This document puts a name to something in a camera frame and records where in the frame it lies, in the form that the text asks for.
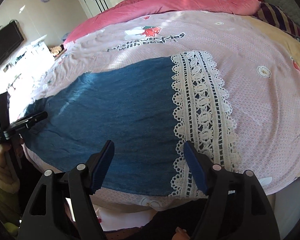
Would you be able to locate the blue denim pants lace trim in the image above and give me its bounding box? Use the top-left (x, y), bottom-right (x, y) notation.
top-left (21, 51), bottom-right (239, 198)

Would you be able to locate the left forearm sleeve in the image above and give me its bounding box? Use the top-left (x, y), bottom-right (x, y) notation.
top-left (0, 166), bottom-right (20, 226)

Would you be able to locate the left hand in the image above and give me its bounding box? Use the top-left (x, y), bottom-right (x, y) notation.
top-left (0, 137), bottom-right (24, 168)

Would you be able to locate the pink strawberry print bedsheet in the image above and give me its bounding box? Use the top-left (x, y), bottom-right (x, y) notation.
top-left (32, 11), bottom-right (300, 212)

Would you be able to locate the striped pillow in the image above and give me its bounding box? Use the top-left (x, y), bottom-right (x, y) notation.
top-left (253, 2), bottom-right (300, 37)

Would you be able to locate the pink quilt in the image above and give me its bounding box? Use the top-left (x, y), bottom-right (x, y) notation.
top-left (63, 0), bottom-right (261, 46)

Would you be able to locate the black wall television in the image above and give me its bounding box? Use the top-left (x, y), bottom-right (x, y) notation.
top-left (0, 20), bottom-right (24, 66)

